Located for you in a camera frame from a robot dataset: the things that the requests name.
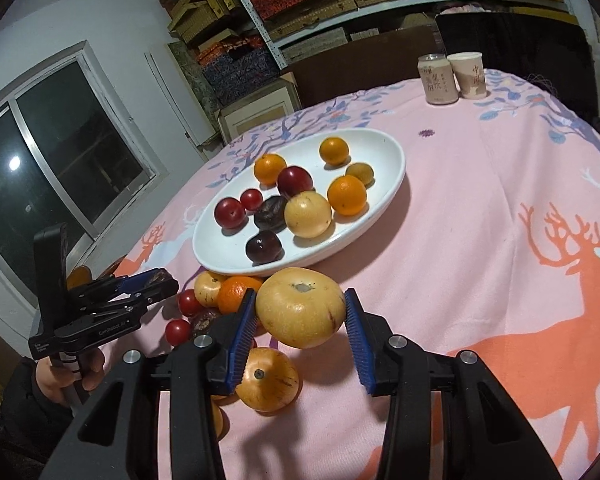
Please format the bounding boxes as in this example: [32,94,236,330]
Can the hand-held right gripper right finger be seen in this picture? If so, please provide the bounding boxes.
[343,287,563,480]

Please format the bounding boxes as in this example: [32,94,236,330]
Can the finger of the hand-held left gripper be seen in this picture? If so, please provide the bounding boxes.
[77,296,157,323]
[82,268,180,307]

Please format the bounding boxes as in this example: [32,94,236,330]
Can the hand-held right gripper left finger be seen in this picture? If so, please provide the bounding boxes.
[50,287,258,480]

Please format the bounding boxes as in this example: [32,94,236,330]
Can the dark brown water chestnut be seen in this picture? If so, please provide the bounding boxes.
[136,269,171,287]
[190,308,223,341]
[253,196,289,233]

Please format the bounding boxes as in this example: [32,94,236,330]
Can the small yellow passion fruit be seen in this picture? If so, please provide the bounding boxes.
[194,270,227,308]

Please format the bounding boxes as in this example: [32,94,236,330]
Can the dark purple plum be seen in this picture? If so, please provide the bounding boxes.
[245,230,284,264]

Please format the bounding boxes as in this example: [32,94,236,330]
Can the large orange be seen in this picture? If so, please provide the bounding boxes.
[327,175,369,217]

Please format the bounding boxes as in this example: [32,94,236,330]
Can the small yellow-green orange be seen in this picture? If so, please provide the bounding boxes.
[345,161,374,187]

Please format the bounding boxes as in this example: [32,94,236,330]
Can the white oval plate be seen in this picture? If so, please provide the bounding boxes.
[192,127,407,277]

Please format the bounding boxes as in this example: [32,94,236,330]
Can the person's left forearm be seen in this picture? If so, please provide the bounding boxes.
[0,357,76,461]

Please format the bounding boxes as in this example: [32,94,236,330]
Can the person's left hand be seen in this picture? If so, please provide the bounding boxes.
[32,347,106,406]

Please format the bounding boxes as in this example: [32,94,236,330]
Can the wooden chair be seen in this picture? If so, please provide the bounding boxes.
[67,257,131,291]

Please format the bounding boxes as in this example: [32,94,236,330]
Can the white framed window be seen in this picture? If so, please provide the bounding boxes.
[0,40,171,311]

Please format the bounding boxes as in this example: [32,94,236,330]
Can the pink deer print tablecloth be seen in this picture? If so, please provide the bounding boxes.
[115,67,600,480]

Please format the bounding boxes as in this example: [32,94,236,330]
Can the white leaning board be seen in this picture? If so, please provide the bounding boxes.
[145,50,218,148]

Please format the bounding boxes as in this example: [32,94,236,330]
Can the beige framed cabinet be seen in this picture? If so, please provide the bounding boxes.
[217,77,301,143]

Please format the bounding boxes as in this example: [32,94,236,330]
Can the grey stone slab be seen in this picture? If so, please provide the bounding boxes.
[167,40,221,126]

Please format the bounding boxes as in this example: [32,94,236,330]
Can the pile of woven gift boxes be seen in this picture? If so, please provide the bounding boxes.
[159,0,281,103]

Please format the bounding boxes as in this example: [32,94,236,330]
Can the beige drink can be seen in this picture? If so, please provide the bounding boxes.
[417,53,459,106]

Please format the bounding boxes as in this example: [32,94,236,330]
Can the brown wooden board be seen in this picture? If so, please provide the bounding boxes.
[285,25,441,106]

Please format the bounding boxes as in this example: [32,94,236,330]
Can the beige paper cup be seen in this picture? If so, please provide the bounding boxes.
[446,51,488,99]

